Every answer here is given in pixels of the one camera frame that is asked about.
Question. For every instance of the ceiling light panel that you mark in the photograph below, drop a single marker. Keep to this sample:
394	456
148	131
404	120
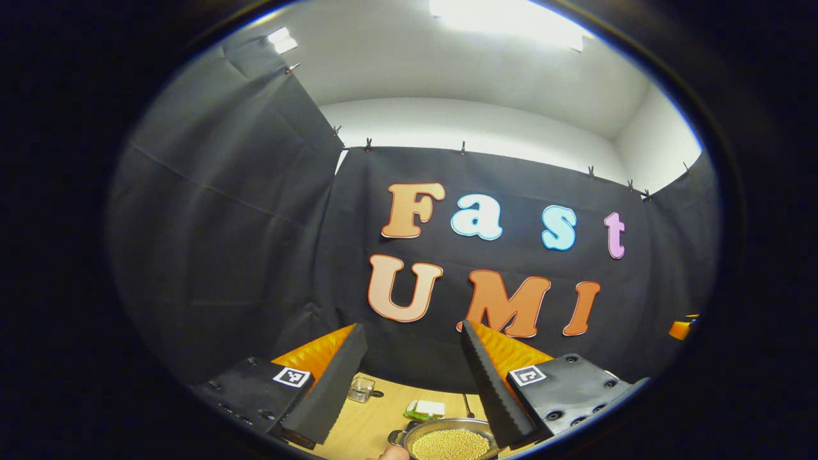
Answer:
282	40
511	19

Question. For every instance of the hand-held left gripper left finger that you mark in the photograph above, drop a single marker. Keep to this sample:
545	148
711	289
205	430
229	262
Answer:
332	390

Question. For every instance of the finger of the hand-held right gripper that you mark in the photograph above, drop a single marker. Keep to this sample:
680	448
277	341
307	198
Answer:
681	329

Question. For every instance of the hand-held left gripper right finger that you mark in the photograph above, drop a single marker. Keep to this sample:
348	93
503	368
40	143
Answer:
489	383

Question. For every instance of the pile of yellow soybeans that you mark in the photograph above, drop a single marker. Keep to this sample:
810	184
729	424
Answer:
450	445

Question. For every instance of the stainless steel pot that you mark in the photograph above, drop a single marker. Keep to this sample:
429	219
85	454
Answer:
415	431

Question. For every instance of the sandwich on small plate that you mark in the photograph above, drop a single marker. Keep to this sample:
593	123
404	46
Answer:
427	409

